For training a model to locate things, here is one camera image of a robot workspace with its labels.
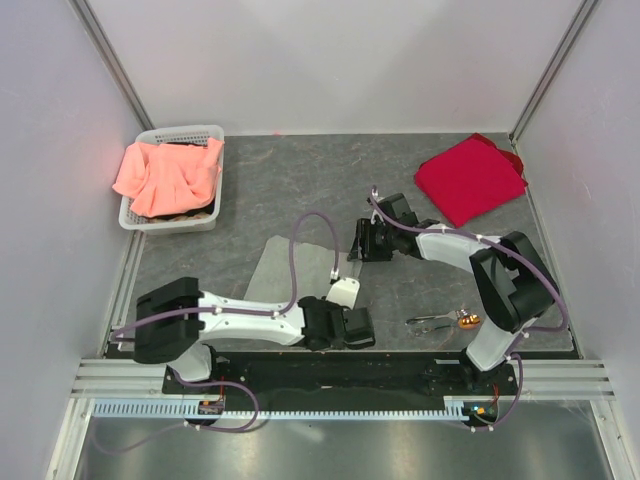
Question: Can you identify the white plastic basket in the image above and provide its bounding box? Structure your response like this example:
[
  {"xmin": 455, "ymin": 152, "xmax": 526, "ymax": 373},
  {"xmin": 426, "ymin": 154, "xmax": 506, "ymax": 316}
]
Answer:
[{"xmin": 118, "ymin": 124, "xmax": 225, "ymax": 235}]

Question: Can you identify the aluminium frame post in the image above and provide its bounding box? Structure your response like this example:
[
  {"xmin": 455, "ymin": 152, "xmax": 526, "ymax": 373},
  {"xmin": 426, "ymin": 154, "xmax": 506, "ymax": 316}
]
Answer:
[
  {"xmin": 69, "ymin": 0, "xmax": 155, "ymax": 130},
  {"xmin": 508, "ymin": 0, "xmax": 600, "ymax": 148}
]

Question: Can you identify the left aluminium frame post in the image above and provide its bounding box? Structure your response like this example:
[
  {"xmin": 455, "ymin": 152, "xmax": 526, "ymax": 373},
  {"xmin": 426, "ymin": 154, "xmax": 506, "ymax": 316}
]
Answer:
[{"xmin": 69, "ymin": 0, "xmax": 155, "ymax": 130}]

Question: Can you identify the silver spoon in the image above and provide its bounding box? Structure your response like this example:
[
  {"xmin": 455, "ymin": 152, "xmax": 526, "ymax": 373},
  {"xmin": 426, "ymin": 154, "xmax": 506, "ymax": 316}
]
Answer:
[{"xmin": 410, "ymin": 323, "xmax": 455, "ymax": 336}]

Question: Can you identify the red folded napkin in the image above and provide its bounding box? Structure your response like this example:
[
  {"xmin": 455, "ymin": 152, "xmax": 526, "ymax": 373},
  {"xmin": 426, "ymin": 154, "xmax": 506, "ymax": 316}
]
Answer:
[{"xmin": 414, "ymin": 133, "xmax": 527, "ymax": 228}]

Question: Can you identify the salmon pink cloth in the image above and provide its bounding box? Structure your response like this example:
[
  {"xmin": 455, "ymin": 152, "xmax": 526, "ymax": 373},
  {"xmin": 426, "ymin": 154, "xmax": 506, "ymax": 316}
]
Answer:
[{"xmin": 112, "ymin": 137, "xmax": 224, "ymax": 217}]

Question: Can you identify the right aluminium frame post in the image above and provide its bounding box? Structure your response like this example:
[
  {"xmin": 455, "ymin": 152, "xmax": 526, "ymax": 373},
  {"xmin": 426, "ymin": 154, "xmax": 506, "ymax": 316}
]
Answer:
[{"xmin": 508, "ymin": 0, "xmax": 600, "ymax": 148}]

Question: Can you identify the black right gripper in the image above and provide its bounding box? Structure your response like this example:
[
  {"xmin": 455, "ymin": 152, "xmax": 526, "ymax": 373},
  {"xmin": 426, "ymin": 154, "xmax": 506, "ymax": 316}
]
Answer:
[{"xmin": 347, "ymin": 218, "xmax": 397, "ymax": 262}]

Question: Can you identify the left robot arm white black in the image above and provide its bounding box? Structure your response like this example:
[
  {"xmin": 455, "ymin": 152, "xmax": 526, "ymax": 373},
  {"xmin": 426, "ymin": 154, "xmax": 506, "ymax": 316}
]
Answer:
[{"xmin": 133, "ymin": 277, "xmax": 375, "ymax": 393}]

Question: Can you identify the grey cloth napkin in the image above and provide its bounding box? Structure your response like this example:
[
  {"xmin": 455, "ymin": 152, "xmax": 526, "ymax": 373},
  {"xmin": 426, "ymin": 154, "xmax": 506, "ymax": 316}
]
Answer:
[{"xmin": 244, "ymin": 236, "xmax": 335, "ymax": 303}]

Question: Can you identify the white slotted cable duct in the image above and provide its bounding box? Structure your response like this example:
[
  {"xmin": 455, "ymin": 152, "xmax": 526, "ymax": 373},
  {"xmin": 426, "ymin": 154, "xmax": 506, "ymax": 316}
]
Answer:
[{"xmin": 93, "ymin": 397, "xmax": 472, "ymax": 421}]

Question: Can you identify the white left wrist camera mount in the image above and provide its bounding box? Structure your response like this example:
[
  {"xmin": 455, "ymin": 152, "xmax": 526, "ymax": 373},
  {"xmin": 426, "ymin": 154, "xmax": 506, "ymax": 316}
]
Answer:
[{"xmin": 325, "ymin": 269, "xmax": 360, "ymax": 309}]

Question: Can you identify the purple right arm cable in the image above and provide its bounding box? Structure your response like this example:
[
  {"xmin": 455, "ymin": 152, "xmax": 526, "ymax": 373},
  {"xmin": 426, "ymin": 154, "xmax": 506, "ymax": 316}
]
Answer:
[{"xmin": 369, "ymin": 185, "xmax": 569, "ymax": 351}]

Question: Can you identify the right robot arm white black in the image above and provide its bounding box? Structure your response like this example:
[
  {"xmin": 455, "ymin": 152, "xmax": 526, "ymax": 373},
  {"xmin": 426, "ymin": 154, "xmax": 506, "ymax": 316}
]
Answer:
[{"xmin": 349, "ymin": 192, "xmax": 561, "ymax": 394}]

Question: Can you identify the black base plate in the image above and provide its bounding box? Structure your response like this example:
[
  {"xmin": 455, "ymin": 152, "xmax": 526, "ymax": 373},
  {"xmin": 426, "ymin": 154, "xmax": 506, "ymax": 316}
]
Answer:
[{"xmin": 159, "ymin": 350, "xmax": 521, "ymax": 401}]

